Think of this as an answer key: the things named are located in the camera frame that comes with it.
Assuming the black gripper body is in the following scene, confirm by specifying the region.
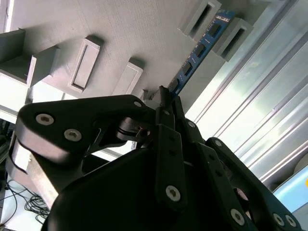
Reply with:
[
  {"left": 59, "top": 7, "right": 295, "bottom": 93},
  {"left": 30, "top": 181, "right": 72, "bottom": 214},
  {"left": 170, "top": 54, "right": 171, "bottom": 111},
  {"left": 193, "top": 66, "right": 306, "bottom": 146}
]
[{"left": 42, "top": 147, "right": 233, "bottom": 231}]

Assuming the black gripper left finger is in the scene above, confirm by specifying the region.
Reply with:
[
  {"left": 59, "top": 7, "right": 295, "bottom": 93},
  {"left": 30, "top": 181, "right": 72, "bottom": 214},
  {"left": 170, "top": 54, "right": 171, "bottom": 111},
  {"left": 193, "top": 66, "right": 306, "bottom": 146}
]
[{"left": 9, "top": 85, "right": 189, "bottom": 213}]

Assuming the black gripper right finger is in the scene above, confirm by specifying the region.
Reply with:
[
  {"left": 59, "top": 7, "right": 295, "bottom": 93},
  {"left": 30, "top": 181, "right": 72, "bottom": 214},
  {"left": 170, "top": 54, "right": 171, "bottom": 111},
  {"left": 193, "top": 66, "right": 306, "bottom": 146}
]
[{"left": 173, "top": 97, "right": 303, "bottom": 231}]

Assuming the blue RAM stick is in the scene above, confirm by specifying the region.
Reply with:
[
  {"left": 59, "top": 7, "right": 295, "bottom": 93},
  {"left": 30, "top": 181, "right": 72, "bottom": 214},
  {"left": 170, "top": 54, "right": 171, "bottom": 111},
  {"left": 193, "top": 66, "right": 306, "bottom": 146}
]
[{"left": 167, "top": 9, "right": 236, "bottom": 98}]

